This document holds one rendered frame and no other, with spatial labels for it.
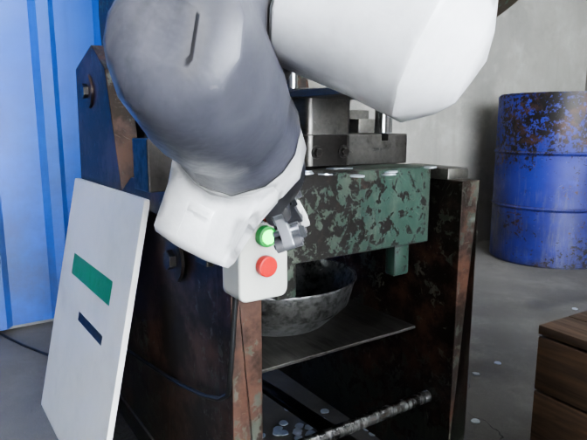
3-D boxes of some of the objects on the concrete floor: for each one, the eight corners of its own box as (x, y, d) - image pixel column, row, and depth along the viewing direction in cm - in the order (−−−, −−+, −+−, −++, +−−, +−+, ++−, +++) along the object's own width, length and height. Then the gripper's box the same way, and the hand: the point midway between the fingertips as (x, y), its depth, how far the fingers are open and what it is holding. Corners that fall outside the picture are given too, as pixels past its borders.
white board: (94, 514, 102) (143, 198, 98) (41, 404, 142) (74, 177, 139) (100, 513, 102) (150, 199, 99) (46, 403, 143) (79, 178, 139)
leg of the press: (273, 592, 85) (269, -16, 69) (206, 630, 79) (185, -30, 63) (109, 373, 160) (89, 57, 144) (68, 382, 154) (42, 54, 138)
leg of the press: (488, 471, 114) (519, 26, 99) (452, 492, 108) (479, 19, 92) (264, 333, 189) (261, 68, 174) (235, 341, 183) (230, 66, 167)
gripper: (322, 219, 40) (343, 264, 63) (274, 71, 44) (310, 165, 67) (229, 250, 41) (282, 284, 64) (188, 101, 44) (253, 184, 67)
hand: (292, 216), depth 62 cm, fingers closed
